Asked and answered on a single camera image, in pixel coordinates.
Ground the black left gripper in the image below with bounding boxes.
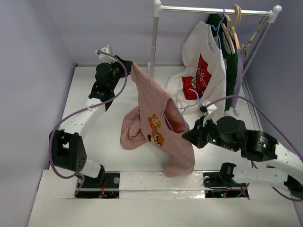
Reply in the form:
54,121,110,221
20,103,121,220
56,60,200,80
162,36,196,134
107,56,132,91

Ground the light blue wire hanger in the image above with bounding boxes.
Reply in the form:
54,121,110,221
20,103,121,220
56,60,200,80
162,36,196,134
166,86,200,131

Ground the pink t shirt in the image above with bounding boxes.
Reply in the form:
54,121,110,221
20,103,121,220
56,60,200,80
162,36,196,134
120,63,195,177

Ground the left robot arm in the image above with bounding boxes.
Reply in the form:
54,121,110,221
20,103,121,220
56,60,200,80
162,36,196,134
48,54,132,187

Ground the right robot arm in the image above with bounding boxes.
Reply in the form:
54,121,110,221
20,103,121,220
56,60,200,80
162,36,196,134
182,116,303,201

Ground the white Coca-Cola t shirt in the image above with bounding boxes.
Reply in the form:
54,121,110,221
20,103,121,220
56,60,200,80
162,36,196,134
167,21,226,115

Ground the lilac t shirt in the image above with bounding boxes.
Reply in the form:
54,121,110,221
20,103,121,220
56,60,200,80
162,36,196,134
231,20,246,116

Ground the dark green t shirt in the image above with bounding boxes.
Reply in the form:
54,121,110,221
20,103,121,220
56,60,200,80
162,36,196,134
205,13,238,112

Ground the wooden clip hanger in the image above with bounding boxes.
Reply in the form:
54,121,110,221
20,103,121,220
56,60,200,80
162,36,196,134
242,17,267,57

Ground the white clothes rack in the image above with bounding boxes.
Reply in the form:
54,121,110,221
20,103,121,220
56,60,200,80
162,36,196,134
147,0,282,77

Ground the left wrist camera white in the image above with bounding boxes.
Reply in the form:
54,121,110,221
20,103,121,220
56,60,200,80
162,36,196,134
95,45,111,61

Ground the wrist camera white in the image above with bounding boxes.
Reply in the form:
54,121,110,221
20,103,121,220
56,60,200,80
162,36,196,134
198,100,217,125
95,45,111,61

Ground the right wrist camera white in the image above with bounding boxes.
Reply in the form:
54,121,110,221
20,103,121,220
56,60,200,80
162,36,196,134
198,100,217,125

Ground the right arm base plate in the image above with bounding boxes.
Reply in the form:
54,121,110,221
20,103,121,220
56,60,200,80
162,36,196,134
203,163,249,199

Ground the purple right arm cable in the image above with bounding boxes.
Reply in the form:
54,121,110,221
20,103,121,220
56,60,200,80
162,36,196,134
208,96,303,201

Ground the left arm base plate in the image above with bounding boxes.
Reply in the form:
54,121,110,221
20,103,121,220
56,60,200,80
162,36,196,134
75,171,120,199

